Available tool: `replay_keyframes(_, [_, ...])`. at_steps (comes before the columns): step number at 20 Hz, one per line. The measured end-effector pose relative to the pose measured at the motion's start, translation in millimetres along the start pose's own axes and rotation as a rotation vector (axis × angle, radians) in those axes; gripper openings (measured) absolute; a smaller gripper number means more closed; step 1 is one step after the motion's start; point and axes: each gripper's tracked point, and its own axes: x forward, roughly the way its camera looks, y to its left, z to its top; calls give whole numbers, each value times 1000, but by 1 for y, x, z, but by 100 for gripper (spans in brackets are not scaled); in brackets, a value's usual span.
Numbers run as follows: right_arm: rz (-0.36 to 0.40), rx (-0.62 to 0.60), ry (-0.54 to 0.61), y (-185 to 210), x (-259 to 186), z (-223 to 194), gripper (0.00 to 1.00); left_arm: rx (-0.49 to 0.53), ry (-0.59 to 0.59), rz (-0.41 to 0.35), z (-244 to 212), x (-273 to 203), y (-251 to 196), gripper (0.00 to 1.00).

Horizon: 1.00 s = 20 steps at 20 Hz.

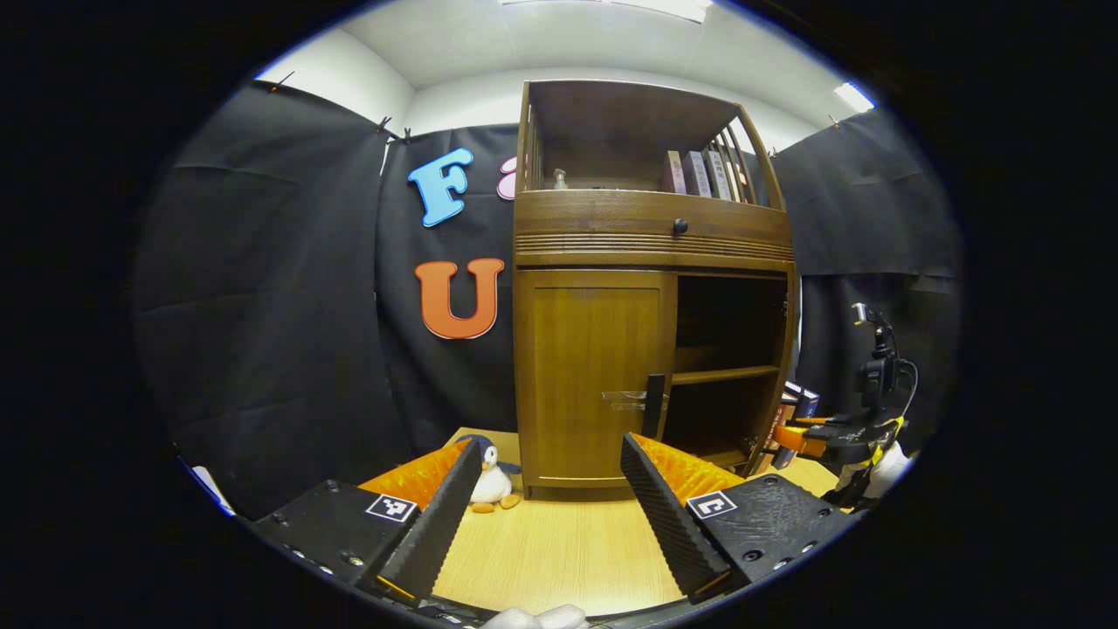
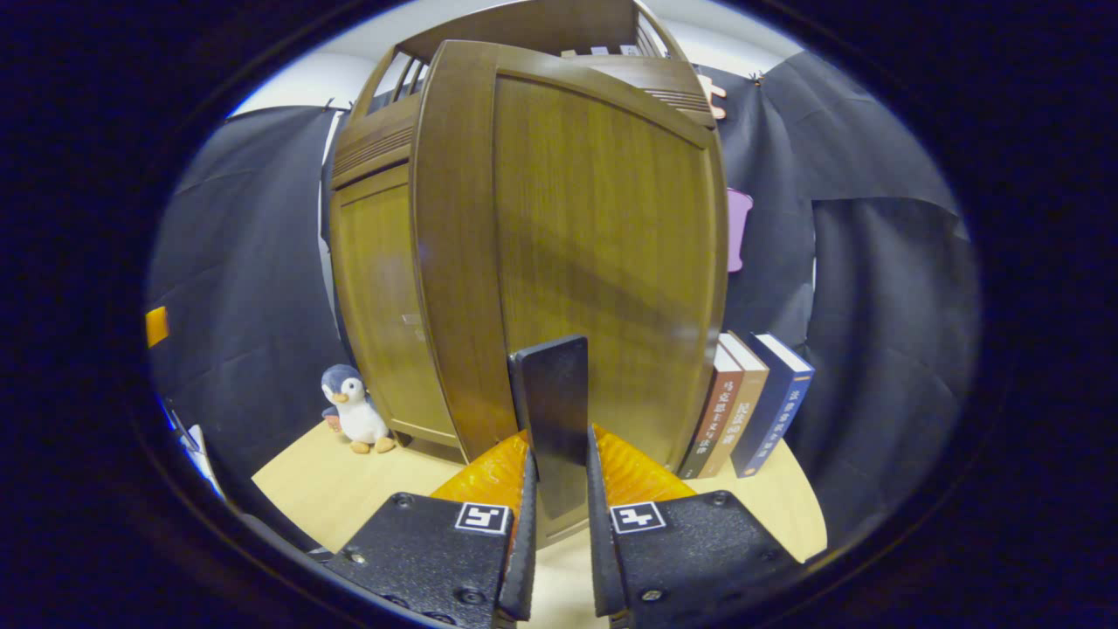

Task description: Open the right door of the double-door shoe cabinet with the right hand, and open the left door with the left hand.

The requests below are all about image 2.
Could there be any wooden double-door shoe cabinet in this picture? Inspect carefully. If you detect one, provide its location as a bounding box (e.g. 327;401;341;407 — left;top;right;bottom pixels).
328;0;730;547

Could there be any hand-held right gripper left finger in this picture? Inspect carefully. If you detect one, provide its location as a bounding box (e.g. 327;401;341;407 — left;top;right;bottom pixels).
323;428;538;629

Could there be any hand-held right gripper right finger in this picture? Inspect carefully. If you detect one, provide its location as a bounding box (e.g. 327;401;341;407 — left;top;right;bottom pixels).
587;424;800;629

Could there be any penguin plush toy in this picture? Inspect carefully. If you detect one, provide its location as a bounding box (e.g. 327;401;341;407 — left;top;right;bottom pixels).
321;364;396;454

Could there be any tan book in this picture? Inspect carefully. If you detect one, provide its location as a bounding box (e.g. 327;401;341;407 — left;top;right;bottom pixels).
699;332;769;478

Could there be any wooden cabinet door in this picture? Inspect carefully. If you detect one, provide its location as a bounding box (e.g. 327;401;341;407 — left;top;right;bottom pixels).
332;164;464;448
411;39;730;547

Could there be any red-brown book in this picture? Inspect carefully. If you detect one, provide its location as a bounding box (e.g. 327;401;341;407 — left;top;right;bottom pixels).
680;342;743;480

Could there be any black backdrop cloth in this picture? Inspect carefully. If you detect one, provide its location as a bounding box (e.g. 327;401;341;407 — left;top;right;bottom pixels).
144;51;983;551

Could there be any navy blue book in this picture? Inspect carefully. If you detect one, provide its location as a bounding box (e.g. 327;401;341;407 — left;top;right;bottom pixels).
732;334;815;478

